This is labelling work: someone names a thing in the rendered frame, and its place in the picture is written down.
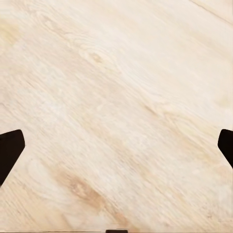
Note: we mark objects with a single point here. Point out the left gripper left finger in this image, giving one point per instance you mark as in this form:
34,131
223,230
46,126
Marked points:
12,145

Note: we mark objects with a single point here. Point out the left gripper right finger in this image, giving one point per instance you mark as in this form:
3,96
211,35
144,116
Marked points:
225,144

